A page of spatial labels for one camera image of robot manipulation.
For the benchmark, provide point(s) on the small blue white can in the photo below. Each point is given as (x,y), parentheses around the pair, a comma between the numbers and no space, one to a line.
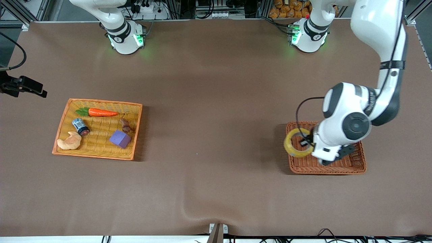
(80,126)

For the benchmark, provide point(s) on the toy croissant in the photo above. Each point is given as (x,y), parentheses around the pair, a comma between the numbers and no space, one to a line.
(69,142)

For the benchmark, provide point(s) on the metal table clamp bracket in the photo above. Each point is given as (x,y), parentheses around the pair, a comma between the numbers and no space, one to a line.
(217,233)

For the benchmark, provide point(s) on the black electronics box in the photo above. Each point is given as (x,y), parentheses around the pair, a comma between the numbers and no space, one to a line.
(209,3)

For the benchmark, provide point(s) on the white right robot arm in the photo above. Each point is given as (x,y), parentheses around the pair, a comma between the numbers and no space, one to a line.
(125,33)

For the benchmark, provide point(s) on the aluminium frame profile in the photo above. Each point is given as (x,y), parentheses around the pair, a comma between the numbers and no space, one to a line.
(414,11)
(27,11)

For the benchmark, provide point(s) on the metal corner bracket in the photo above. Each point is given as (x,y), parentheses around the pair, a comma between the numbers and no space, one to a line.
(25,27)
(409,21)

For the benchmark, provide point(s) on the purple foam block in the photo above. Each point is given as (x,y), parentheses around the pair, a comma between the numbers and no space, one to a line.
(120,139)

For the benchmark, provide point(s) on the brown table cover sheet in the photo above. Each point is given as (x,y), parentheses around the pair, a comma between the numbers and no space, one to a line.
(216,84)

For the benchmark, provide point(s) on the small brown toy figure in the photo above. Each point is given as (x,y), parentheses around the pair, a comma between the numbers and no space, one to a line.
(126,126)

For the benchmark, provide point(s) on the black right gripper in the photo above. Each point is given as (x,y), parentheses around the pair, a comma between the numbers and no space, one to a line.
(9,84)

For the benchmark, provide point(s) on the yellow tape roll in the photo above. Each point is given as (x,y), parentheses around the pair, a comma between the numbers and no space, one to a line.
(286,143)

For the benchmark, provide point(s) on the orange toy carrot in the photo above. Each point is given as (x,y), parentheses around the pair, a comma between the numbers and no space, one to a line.
(101,112)

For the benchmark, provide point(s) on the small white power strip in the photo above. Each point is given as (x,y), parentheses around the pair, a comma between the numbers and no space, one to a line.
(219,15)

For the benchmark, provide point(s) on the white power strip with plugs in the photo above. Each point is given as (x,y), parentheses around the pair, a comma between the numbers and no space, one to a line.
(148,8)

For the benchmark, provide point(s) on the brown wicker basket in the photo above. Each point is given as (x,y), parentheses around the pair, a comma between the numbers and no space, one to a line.
(303,166)

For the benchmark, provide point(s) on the orange wicker tray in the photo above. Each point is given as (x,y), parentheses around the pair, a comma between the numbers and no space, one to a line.
(101,151)

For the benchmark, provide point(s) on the bag of orange items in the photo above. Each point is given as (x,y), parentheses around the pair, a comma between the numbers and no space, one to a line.
(290,10)

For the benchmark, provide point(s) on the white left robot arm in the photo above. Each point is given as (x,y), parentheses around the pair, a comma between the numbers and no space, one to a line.
(378,20)

